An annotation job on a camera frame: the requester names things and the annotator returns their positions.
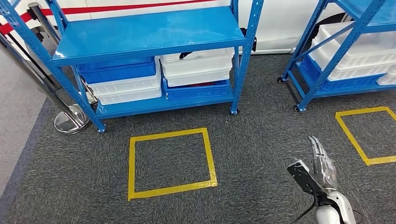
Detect white car red stripe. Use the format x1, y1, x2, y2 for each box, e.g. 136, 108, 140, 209
0, 0, 352, 56

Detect black camera cable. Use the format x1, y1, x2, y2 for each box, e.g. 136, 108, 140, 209
290, 196, 319, 224

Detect yellow floor tape square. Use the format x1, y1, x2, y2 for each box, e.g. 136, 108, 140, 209
335, 106, 396, 167
127, 127, 219, 202

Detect blue metal shelf rack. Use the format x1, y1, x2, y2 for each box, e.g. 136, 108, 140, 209
0, 0, 265, 134
276, 0, 396, 113

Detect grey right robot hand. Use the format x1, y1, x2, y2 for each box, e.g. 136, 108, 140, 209
308, 135, 339, 193

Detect red barrier belt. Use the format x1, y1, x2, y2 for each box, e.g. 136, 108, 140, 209
0, 8, 54, 35

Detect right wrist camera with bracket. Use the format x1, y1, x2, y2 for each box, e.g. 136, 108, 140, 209
286, 157, 326, 196

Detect small red object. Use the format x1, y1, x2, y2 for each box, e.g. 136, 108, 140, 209
185, 81, 219, 88

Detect chrome barrier stanchion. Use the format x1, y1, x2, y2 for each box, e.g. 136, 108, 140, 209
27, 2, 99, 105
0, 31, 93, 135

